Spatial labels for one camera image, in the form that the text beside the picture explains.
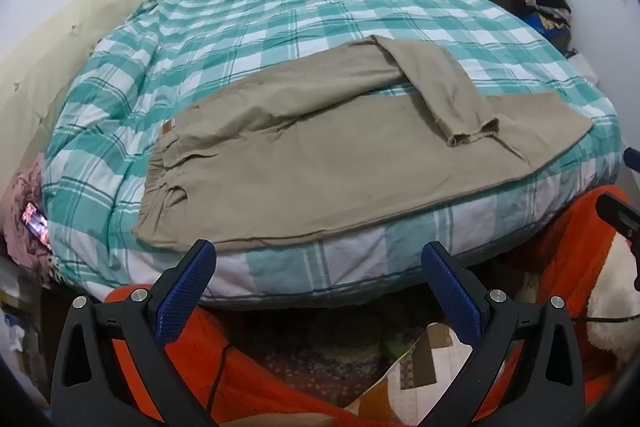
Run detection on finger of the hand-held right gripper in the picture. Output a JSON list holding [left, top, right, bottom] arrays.
[[595, 193, 640, 240]]

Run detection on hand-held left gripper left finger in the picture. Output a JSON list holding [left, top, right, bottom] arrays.
[[50, 239, 236, 427]]

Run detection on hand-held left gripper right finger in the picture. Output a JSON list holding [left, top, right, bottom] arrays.
[[421, 241, 586, 427]]

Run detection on khaki pants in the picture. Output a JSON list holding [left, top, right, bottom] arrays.
[[132, 34, 594, 254]]

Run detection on colourful patterned mat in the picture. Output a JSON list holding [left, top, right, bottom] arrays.
[[350, 321, 483, 427]]

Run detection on orange fleece garment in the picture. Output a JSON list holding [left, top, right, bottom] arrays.
[[102, 186, 640, 427]]

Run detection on dark patterned rug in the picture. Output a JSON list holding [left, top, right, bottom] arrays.
[[220, 302, 453, 413]]

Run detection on smartphone with lit screen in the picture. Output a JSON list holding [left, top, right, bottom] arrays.
[[20, 201, 54, 254]]

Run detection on cluttered bedside items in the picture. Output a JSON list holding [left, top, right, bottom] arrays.
[[0, 256, 53, 390]]

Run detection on pink cloth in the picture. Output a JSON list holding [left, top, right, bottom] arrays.
[[4, 154, 62, 279]]

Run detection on cream headboard cushion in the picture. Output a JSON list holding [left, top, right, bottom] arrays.
[[0, 0, 147, 195]]

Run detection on teal plaid duvet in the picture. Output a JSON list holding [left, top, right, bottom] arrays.
[[42, 0, 624, 311]]

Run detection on black cable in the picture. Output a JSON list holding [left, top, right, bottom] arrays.
[[208, 341, 233, 411]]

